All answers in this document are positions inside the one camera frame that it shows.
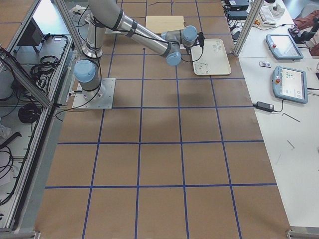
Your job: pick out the black power adapter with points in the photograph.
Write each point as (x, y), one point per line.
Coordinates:
(264, 106)

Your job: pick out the cream bear tray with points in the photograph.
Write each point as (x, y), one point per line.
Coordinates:
(213, 61)

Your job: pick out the bamboo cutting board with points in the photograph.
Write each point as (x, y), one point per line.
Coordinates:
(163, 23)

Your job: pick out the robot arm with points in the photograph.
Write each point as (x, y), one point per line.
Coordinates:
(106, 14)

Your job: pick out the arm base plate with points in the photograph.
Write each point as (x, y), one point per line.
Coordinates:
(101, 98)

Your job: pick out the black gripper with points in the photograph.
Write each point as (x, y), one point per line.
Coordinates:
(187, 50)

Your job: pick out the blue teach pendant far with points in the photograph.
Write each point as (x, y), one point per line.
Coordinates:
(283, 47)

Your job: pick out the black allen key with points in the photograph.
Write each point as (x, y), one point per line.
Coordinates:
(284, 114)

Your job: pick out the blue teach pendant near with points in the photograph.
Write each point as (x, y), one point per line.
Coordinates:
(290, 84)

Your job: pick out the blue teach pendant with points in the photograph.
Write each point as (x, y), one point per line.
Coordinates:
(283, 47)
(290, 84)

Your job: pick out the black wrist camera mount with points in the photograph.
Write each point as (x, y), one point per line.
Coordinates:
(200, 40)

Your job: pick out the white keyboard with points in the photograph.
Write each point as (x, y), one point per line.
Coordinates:
(266, 17)

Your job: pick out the aluminium frame post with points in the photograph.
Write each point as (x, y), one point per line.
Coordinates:
(253, 12)

